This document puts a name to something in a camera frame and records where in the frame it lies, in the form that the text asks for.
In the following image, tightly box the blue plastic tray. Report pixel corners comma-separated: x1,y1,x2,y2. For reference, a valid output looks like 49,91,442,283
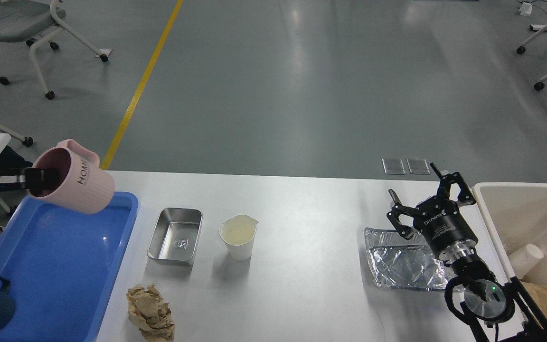
0,192,139,342

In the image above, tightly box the crumpled brown paper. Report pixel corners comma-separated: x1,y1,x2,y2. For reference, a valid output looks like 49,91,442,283
126,284,176,342

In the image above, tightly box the white paper cup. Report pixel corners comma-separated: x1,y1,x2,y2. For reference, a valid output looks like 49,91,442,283
218,214,260,261

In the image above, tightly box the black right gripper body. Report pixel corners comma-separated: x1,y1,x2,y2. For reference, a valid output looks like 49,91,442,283
413,196,477,261

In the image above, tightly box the beige plastic bin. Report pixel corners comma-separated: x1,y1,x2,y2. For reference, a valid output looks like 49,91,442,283
472,182,547,286

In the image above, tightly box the pink ribbed mug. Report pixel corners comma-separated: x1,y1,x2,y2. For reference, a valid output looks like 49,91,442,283
28,139,115,214

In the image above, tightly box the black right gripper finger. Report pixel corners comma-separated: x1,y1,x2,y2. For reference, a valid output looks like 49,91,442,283
429,162,475,206
387,189,426,240

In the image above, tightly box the right floor outlet cover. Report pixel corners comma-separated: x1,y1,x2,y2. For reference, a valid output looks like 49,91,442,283
406,158,431,175

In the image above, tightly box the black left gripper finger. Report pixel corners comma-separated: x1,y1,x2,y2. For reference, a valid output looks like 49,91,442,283
0,177,59,193
0,166,59,179

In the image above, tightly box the left floor outlet cover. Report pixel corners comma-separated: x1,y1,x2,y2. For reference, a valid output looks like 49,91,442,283
382,158,406,175

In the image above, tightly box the stainless steel rectangular container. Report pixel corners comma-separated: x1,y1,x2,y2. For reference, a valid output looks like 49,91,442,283
146,208,203,266

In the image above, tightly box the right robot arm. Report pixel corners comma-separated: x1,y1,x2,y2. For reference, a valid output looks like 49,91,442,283
387,164,547,342

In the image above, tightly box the grey office chair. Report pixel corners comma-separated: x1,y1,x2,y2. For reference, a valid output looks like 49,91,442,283
0,0,109,100

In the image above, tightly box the paper cup in bin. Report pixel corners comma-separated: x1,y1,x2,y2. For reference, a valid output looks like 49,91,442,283
508,243,545,279

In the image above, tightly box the aluminium foil tray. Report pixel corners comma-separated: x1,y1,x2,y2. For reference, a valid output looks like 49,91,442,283
363,227,456,292

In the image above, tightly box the floor outlet cover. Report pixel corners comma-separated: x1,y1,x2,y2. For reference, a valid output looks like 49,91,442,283
406,158,431,175
382,158,406,175

